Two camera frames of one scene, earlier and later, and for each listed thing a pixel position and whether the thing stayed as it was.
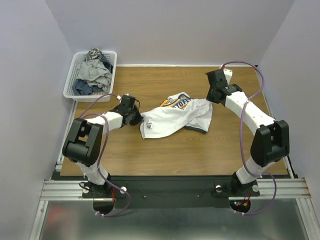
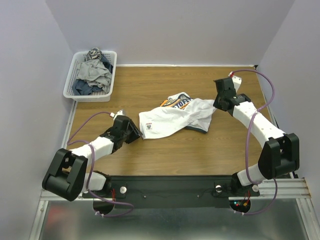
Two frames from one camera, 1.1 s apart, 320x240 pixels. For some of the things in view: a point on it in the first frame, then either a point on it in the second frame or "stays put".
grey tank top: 96,74 stays put
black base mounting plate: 172,192 stays put
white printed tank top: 179,111 stays put
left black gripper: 139,119 → 136,133
